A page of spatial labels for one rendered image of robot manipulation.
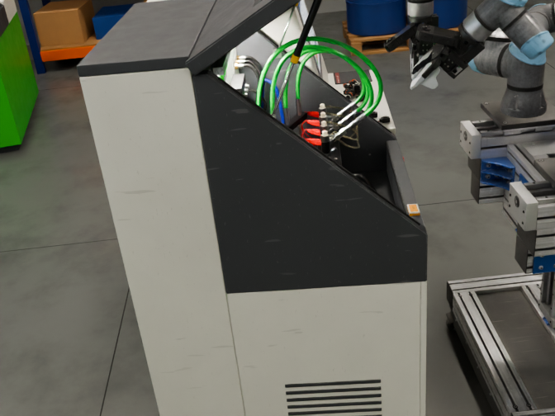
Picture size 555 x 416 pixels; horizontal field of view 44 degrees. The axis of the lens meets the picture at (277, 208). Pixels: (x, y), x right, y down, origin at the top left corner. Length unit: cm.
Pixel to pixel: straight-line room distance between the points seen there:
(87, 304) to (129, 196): 172
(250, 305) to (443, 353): 118
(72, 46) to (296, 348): 578
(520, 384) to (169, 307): 123
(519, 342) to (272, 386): 100
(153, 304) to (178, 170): 45
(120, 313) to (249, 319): 145
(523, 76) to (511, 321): 97
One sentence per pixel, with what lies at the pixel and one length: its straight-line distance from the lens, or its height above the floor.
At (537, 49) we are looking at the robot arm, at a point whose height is 143.
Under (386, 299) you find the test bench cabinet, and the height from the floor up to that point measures 74.
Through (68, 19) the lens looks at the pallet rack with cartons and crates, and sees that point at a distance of 759.
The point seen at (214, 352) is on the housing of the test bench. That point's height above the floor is 57.
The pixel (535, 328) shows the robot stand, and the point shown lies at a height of 21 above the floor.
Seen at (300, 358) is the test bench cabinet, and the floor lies 53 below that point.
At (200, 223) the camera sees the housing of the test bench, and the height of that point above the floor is 103.
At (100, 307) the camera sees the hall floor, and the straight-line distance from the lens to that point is 353.
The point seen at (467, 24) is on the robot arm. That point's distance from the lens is 188.
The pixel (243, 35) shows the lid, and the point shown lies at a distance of 168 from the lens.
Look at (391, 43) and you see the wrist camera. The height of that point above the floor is 136.
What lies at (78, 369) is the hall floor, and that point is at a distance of 319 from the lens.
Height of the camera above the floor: 195
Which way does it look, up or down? 28 degrees down
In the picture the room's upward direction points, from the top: 6 degrees counter-clockwise
